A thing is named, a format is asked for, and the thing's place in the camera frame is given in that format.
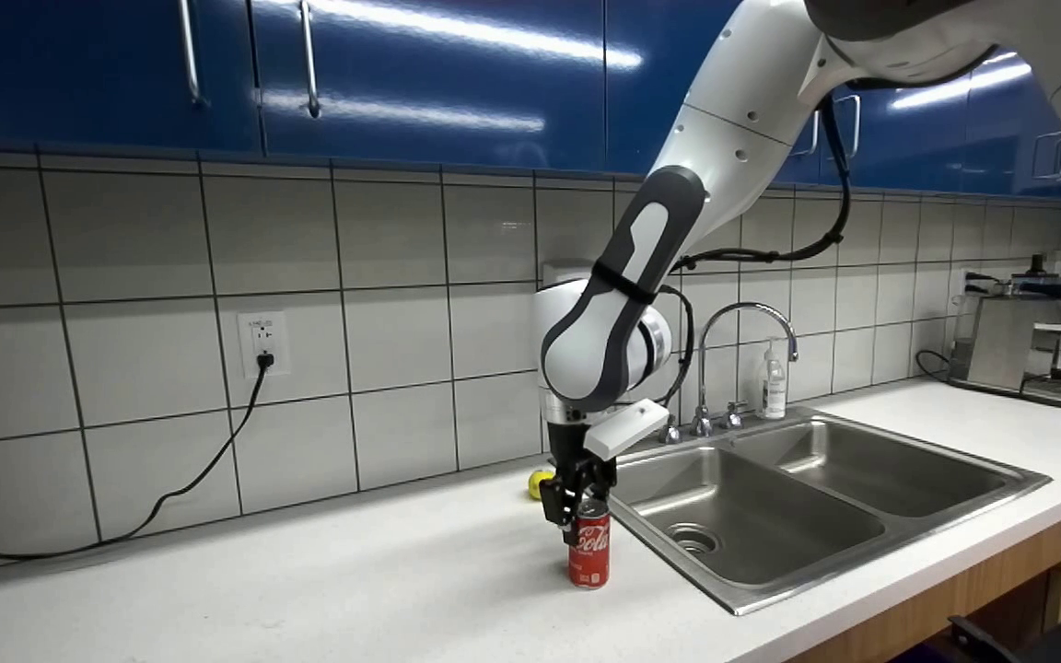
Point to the blue glossy cabinet door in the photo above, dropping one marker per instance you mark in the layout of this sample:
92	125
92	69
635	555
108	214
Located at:
923	135
642	98
64	75
432	86
1040	166

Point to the stainless steel double sink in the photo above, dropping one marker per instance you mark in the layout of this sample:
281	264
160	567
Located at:
802	501

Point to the black chair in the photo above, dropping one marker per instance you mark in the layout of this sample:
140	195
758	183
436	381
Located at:
1047	646

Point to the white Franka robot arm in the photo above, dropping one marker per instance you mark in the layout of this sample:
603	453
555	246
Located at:
728	112

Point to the red soda can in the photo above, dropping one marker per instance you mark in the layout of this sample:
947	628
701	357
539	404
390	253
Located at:
591	555

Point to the silver coffee machine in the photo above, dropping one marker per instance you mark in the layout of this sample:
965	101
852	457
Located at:
1012	343

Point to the white wall outlet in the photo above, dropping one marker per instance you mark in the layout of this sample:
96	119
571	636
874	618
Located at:
264	340

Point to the yellow lemon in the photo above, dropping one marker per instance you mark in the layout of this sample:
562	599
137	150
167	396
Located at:
539	480

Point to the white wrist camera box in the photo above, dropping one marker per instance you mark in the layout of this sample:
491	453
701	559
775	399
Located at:
626	429

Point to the chrome gooseneck faucet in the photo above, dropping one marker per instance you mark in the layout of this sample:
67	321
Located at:
701	369

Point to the clear pump soap bottle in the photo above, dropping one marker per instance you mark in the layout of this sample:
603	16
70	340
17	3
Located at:
775	391

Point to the chrome faucet knob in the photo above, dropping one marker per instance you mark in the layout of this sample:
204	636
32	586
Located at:
733	418
670	429

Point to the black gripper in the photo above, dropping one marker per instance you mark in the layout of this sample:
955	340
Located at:
578	457

